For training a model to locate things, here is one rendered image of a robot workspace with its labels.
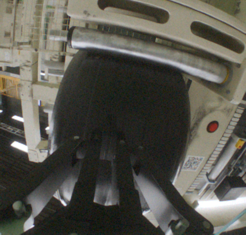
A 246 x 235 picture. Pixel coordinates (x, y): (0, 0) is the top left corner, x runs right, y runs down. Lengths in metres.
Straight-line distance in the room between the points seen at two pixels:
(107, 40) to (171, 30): 0.11
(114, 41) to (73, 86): 0.11
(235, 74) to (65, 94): 0.34
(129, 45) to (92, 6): 0.09
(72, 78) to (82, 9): 0.12
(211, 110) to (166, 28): 0.30
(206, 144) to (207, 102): 0.16
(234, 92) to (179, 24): 0.18
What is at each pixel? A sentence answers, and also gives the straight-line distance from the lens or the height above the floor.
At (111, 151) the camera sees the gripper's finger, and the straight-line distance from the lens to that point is 0.16.
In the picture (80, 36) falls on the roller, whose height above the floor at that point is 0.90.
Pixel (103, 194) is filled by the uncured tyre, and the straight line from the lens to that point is 0.30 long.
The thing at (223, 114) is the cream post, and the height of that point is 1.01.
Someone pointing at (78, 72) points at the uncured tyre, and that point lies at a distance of 0.28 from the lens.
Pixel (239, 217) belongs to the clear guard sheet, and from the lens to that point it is 0.83.
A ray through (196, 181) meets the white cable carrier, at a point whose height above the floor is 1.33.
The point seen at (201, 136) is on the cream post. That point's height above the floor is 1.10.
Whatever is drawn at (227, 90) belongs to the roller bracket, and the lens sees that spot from 0.36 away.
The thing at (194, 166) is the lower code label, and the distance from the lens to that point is 0.60.
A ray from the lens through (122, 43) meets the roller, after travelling 0.28.
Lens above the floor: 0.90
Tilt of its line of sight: 25 degrees up
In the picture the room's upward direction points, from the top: 167 degrees counter-clockwise
